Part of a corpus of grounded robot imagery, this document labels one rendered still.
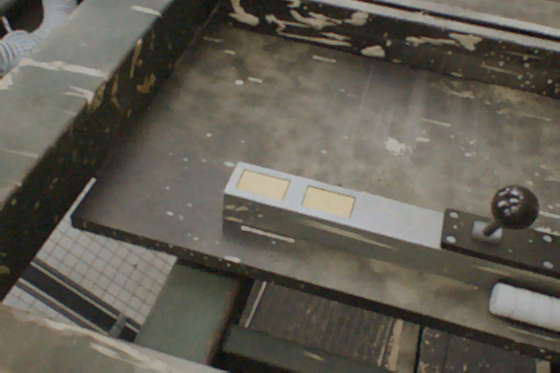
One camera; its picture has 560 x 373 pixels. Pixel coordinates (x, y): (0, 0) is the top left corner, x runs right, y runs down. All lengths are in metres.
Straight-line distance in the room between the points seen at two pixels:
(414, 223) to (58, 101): 0.38
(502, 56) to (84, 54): 0.54
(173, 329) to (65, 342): 0.13
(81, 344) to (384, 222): 0.31
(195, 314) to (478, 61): 0.52
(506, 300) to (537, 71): 0.39
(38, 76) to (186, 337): 0.31
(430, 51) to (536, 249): 0.37
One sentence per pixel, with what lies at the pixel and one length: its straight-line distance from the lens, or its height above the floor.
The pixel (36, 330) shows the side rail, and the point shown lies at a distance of 0.57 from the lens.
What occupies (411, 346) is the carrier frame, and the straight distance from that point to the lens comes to 1.96.
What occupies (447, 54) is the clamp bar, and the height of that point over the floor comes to 1.53.
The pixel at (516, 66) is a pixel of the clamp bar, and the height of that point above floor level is 1.45.
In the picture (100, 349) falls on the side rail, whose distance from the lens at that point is 0.55.
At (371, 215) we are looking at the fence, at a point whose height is 1.57.
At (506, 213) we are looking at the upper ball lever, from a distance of 0.56.
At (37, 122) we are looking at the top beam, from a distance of 0.67.
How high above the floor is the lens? 1.84
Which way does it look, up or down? 15 degrees down
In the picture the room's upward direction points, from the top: 52 degrees counter-clockwise
